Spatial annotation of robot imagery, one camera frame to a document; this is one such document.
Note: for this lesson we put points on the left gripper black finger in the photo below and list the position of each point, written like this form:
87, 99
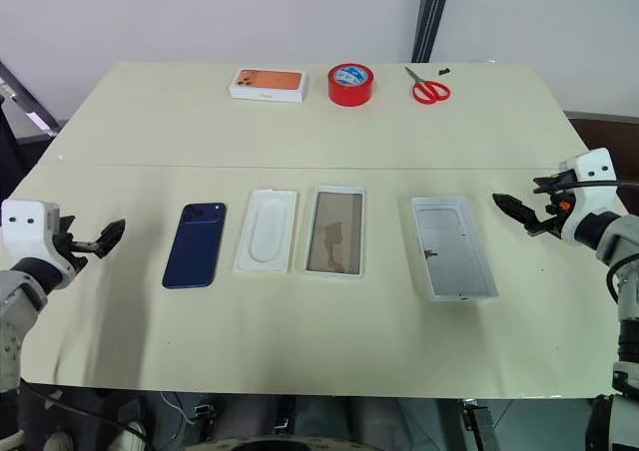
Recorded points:
114, 229
104, 250

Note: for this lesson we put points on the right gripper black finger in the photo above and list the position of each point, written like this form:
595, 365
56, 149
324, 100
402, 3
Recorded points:
514, 206
543, 183

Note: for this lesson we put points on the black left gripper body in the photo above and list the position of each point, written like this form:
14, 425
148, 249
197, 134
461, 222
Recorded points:
70, 244

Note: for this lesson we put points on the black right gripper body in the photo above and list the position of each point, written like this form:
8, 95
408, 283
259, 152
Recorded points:
558, 206

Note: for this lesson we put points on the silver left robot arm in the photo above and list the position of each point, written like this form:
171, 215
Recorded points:
20, 296

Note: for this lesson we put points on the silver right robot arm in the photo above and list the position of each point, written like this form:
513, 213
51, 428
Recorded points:
621, 241

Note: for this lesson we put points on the white phone box lid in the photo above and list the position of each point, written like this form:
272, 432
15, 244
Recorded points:
451, 247

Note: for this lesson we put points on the white phone tray insert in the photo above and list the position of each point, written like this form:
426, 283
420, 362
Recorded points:
265, 231

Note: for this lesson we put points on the white box base brown inside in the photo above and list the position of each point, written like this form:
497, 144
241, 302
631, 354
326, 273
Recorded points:
335, 230

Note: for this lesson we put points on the closed white orange phone box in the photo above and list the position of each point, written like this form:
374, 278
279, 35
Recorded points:
269, 85

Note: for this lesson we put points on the dark blue smartphone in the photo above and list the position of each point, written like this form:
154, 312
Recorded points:
194, 245

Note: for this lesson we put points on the small black clip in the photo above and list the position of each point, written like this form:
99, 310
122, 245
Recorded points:
444, 71

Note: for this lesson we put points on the dark metal pole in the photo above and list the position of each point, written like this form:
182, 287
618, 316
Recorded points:
433, 14

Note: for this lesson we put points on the red tape roll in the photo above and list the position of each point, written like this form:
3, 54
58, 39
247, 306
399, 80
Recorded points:
351, 85

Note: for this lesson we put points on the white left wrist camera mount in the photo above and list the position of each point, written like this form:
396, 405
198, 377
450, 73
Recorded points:
25, 231

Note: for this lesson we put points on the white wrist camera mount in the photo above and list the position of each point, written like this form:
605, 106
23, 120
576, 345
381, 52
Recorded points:
591, 166
25, 231

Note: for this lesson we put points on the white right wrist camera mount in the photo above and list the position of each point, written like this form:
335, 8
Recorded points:
591, 166

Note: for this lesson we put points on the black metal bracket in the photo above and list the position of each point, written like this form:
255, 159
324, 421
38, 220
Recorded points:
480, 423

